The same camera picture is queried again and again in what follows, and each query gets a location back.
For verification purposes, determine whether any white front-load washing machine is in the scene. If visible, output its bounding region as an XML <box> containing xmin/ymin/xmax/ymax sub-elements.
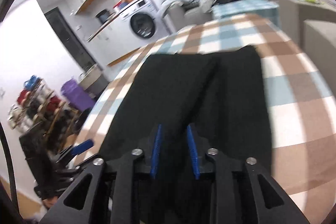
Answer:
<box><xmin>120</xmin><ymin>0</ymin><xmax>170</xmax><ymax>43</ymax></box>

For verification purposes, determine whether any black textured knit sweater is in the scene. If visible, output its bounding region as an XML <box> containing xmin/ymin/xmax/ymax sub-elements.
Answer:
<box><xmin>98</xmin><ymin>44</ymin><xmax>275</xmax><ymax>224</ymax></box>

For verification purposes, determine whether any wooden shoe rack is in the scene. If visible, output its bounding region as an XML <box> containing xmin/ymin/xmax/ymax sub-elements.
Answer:
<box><xmin>7</xmin><ymin>75</ymin><xmax>81</xmax><ymax>153</ymax></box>

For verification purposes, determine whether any black cooking pot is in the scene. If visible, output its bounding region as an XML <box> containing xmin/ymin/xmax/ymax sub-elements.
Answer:
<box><xmin>95</xmin><ymin>9</ymin><xmax>111</xmax><ymax>24</ymax></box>

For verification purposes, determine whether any plaid checkered table cloth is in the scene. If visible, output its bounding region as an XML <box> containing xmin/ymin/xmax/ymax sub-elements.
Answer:
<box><xmin>75</xmin><ymin>14</ymin><xmax>335</xmax><ymax>223</ymax></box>

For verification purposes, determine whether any woven two-tone laundry basket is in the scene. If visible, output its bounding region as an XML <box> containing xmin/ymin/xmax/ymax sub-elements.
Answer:
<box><xmin>79</xmin><ymin>64</ymin><xmax>109</xmax><ymax>100</ymax></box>

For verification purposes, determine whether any grey sofa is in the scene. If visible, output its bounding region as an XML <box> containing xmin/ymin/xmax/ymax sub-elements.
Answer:
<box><xmin>163</xmin><ymin>3</ymin><xmax>213</xmax><ymax>31</ymax></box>

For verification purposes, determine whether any light grey blanket on sofa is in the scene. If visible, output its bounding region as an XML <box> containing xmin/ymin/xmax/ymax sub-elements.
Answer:
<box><xmin>157</xmin><ymin>0</ymin><xmax>195</xmax><ymax>18</ymax></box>

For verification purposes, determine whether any purple bag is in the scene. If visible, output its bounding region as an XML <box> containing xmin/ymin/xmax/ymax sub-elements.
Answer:
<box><xmin>61</xmin><ymin>79</ymin><xmax>95</xmax><ymax>111</ymax></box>

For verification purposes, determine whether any teal checkered cloth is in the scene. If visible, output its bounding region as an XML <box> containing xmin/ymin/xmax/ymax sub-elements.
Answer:
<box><xmin>212</xmin><ymin>0</ymin><xmax>281</xmax><ymax>27</ymax></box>

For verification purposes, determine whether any person's left hand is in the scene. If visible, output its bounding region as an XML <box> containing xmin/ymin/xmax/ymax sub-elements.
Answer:
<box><xmin>42</xmin><ymin>196</ymin><xmax>58</xmax><ymax>210</ymax></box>

